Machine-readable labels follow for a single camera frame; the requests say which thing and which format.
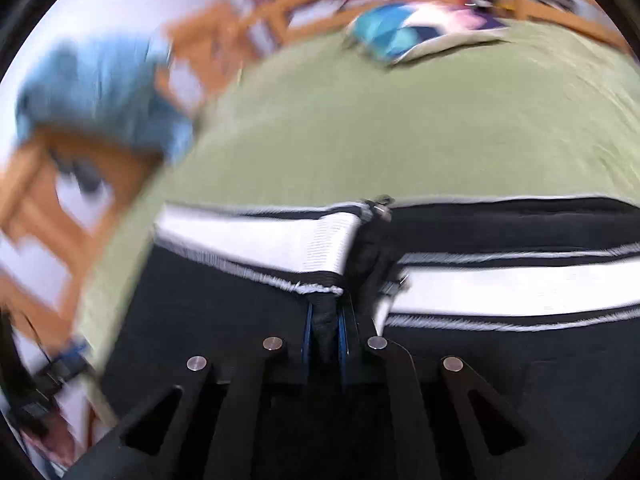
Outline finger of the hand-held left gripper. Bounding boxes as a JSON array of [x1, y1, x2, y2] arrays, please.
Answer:
[[57, 341, 95, 380]]

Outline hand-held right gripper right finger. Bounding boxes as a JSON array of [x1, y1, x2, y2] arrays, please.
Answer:
[[337, 300, 551, 480]]

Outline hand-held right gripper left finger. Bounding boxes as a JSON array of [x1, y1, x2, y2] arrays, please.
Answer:
[[65, 300, 315, 480]]

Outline black white-striped pants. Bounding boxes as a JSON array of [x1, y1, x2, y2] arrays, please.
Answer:
[[97, 194, 640, 480]]

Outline green fleece blanket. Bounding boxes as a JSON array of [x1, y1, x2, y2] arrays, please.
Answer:
[[75, 15, 640, 413]]

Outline blue plush blanket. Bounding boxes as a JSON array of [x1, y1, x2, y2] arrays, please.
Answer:
[[15, 35, 197, 167]]

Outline geometric patterned pillow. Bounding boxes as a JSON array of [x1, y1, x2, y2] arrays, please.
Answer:
[[345, 1, 512, 67]]

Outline wooden bed frame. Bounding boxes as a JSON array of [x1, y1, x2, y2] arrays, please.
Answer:
[[0, 0, 640, 356]]

